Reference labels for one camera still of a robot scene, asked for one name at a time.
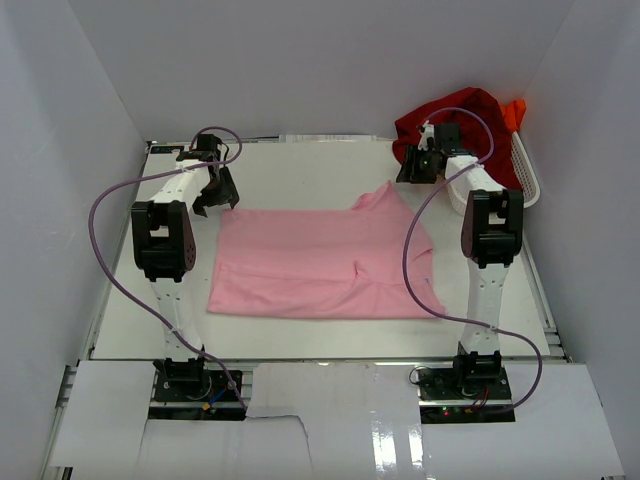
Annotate white plastic basket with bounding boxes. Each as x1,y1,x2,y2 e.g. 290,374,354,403
447,134,542,217

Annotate dark red t shirt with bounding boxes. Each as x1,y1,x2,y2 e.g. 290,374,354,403
392,87,522,190

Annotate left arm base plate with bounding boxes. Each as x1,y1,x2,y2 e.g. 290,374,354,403
148,358,246,421

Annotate orange t shirt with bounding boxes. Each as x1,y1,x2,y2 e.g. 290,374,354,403
501,99,527,133

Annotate black label sticker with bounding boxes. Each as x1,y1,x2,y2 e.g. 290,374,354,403
149,145,184,155

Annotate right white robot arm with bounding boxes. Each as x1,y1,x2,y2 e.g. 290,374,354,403
396,122,524,402

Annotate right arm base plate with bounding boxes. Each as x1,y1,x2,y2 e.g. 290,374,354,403
408,366,516,425

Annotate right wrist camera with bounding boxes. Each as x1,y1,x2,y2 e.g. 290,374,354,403
418,121,435,151

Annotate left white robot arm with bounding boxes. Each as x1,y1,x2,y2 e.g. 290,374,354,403
131,129,239,399

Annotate pink t shirt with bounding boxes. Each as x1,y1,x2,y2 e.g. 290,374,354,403
207,183,445,320

